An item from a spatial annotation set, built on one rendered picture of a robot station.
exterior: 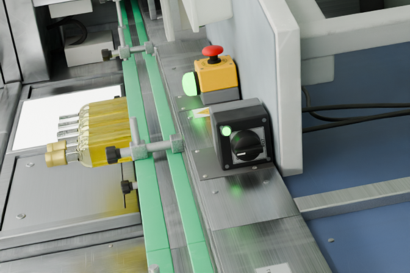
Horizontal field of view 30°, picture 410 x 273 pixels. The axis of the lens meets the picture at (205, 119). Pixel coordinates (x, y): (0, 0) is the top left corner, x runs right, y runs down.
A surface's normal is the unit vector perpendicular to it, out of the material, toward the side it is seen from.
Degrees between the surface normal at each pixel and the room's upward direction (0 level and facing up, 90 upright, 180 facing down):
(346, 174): 90
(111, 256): 90
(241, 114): 90
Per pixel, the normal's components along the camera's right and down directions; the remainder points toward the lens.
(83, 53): 0.14, 0.36
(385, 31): 0.17, 0.59
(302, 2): -0.09, -0.79
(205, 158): -0.13, -0.92
